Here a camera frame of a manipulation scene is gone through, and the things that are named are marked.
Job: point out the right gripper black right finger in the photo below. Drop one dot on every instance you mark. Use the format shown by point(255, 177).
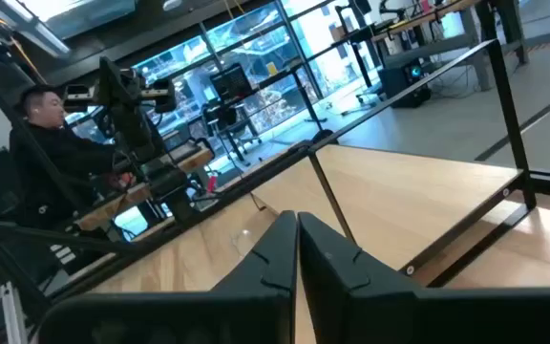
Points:
point(351, 306)

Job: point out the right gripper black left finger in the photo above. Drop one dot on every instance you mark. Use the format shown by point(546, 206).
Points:
point(265, 310)

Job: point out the black background robot arm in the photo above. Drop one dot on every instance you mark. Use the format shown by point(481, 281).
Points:
point(122, 110)

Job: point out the red bottle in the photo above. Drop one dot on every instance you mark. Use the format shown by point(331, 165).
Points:
point(212, 183)

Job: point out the wooden background desk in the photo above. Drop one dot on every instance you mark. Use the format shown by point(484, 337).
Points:
point(194, 160)

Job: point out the black standing desk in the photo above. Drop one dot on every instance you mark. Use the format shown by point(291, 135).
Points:
point(303, 91)

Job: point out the black computer tower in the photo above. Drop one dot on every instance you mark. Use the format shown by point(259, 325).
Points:
point(404, 83)

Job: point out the black office chair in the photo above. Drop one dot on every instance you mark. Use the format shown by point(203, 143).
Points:
point(229, 83)

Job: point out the person in black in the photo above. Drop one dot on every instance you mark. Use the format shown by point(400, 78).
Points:
point(60, 157)

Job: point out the long wooden workbench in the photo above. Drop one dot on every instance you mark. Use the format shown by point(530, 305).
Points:
point(471, 38)

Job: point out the wooden shelf black metal frame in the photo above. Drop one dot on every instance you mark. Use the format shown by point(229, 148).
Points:
point(399, 200)

